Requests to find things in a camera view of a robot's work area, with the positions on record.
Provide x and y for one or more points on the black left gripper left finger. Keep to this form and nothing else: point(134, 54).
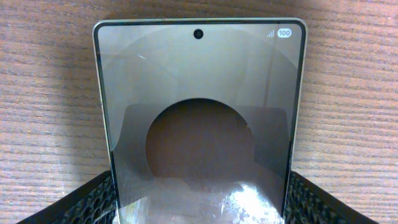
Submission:
point(93, 202)

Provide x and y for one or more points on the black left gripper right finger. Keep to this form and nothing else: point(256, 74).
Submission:
point(308, 203)

